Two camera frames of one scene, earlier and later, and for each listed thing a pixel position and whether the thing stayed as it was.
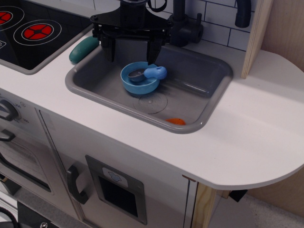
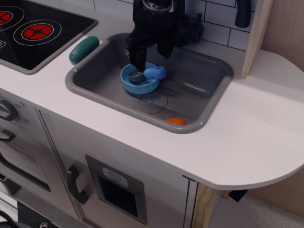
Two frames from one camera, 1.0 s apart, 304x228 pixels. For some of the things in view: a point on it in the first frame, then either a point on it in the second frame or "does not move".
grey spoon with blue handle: x=157 y=72 does not move
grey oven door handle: x=11 y=136 does not move
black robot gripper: x=131 y=19 to x=155 y=20
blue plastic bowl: x=147 y=85 does not move
